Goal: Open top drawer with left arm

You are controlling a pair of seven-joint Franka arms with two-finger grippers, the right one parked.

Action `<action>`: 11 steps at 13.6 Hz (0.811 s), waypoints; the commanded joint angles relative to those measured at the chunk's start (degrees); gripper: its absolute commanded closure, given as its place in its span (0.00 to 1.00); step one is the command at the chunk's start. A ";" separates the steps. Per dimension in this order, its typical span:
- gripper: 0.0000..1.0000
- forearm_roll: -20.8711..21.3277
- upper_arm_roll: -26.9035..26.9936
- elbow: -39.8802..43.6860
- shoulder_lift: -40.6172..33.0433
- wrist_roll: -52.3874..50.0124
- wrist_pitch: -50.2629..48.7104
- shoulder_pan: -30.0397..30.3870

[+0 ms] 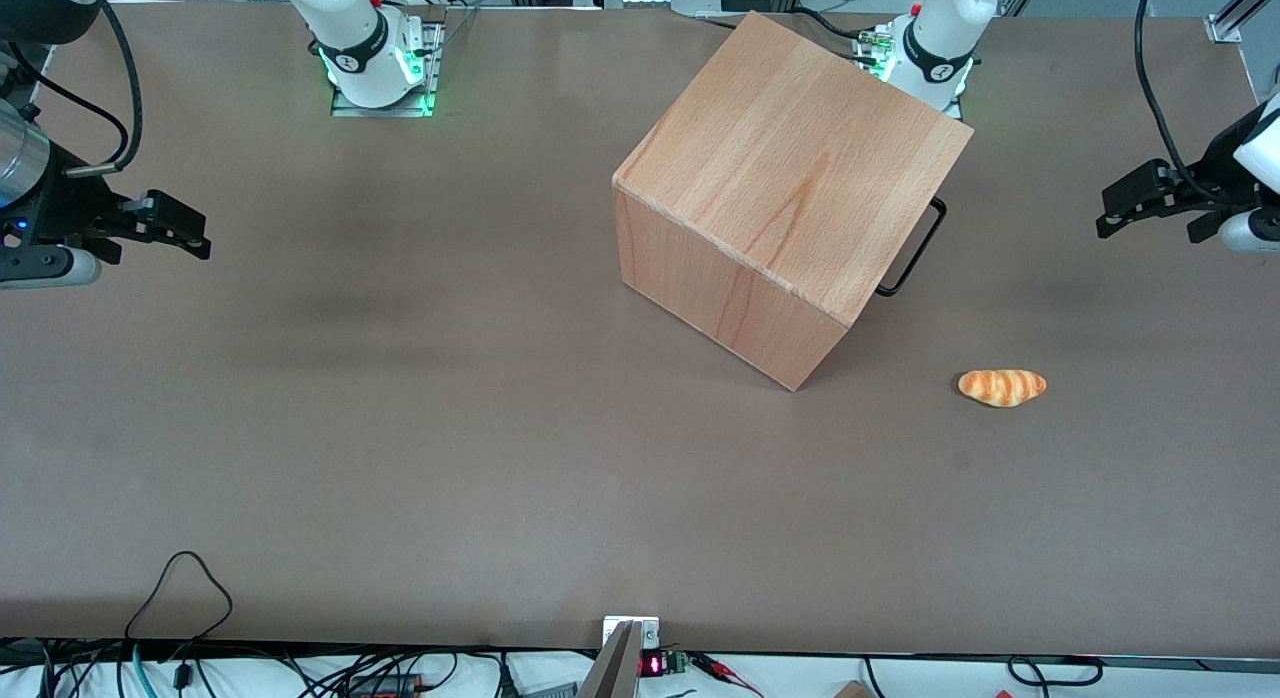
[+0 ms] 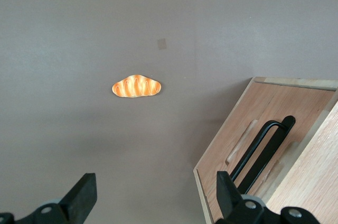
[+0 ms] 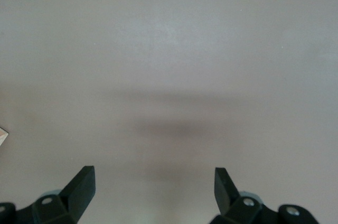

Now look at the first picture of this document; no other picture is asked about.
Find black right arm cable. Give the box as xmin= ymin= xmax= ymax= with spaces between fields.
xmin=0 ymin=0 xmax=143 ymax=179

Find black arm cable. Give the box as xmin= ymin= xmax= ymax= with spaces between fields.
xmin=1134 ymin=0 xmax=1216 ymax=194
xmin=0 ymin=0 xmax=143 ymax=179

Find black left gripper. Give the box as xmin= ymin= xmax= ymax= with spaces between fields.
xmin=1097 ymin=128 xmax=1257 ymax=245

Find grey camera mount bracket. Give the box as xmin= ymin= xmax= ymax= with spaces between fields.
xmin=578 ymin=615 xmax=662 ymax=698

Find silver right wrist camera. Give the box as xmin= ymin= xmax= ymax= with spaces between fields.
xmin=0 ymin=246 xmax=103 ymax=291

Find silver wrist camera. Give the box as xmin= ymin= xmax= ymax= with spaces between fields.
xmin=0 ymin=246 xmax=103 ymax=291
xmin=1218 ymin=206 xmax=1280 ymax=256

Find red black clip leads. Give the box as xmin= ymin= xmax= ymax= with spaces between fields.
xmin=688 ymin=652 xmax=765 ymax=697

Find thin black looped cable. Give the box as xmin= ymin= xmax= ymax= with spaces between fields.
xmin=124 ymin=551 xmax=234 ymax=643

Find black flat loop cable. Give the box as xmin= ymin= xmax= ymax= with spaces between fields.
xmin=1007 ymin=655 xmax=1105 ymax=687

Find light wooden drawer cabinet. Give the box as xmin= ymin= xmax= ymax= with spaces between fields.
xmin=612 ymin=11 xmax=975 ymax=392

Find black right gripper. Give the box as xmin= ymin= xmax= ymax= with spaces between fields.
xmin=30 ymin=143 xmax=213 ymax=269

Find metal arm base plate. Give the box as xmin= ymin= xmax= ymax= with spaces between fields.
xmin=852 ymin=26 xmax=967 ymax=121
xmin=330 ymin=6 xmax=447 ymax=118

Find black orange device box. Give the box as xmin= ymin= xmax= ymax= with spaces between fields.
xmin=346 ymin=672 xmax=425 ymax=698

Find orange striped bread roll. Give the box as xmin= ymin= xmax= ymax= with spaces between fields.
xmin=957 ymin=368 xmax=1048 ymax=409

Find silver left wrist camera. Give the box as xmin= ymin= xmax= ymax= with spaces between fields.
xmin=1218 ymin=206 xmax=1280 ymax=256

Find aluminium frame profile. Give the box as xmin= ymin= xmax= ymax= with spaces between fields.
xmin=1204 ymin=0 xmax=1280 ymax=45

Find wooden drawer with black handle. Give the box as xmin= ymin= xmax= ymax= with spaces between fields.
xmin=875 ymin=197 xmax=948 ymax=298

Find black base power cable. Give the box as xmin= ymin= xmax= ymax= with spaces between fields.
xmin=696 ymin=6 xmax=906 ymax=43

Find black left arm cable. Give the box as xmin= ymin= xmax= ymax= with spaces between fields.
xmin=1134 ymin=0 xmax=1216 ymax=194

